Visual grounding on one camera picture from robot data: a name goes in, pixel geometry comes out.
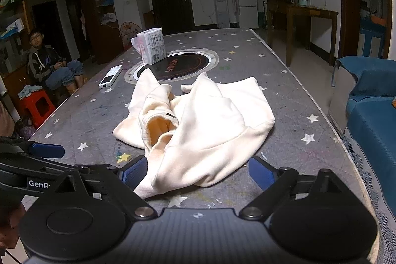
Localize round built-in induction cooker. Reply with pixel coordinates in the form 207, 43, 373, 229
124, 49, 219, 85

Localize white refrigerator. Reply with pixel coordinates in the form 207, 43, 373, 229
232, 0, 259, 29

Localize white water dispenser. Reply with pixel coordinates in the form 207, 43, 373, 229
214, 0, 230, 29

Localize white tissue pack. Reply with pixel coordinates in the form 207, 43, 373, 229
130, 28, 167, 65

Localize blue cabinet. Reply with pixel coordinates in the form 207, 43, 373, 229
359, 26, 387, 59

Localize light blue cloth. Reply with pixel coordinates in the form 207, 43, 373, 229
18, 85, 43, 99

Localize cream hoodie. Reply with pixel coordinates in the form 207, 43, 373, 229
113, 69, 276, 199

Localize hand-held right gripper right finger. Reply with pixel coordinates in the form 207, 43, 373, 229
240, 156, 351, 220

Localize person's left hand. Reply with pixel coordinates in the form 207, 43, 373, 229
0, 205, 21, 250

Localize arched wooden wall cabinet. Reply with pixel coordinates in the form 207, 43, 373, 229
0, 0, 124, 104

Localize red plastic stool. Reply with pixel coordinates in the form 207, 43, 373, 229
19, 89, 57, 128

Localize white remote control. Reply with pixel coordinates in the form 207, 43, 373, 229
98, 65, 123, 89

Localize wooden side table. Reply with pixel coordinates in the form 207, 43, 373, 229
267, 2, 339, 67

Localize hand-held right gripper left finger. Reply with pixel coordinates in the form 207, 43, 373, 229
42, 155, 158, 220

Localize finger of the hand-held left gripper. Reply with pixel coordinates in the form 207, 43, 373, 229
0, 137, 65, 159

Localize blue sofa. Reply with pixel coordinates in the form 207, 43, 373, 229
331, 56, 396, 264

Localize grey star-print table cover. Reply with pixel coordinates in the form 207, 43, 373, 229
28, 28, 376, 221

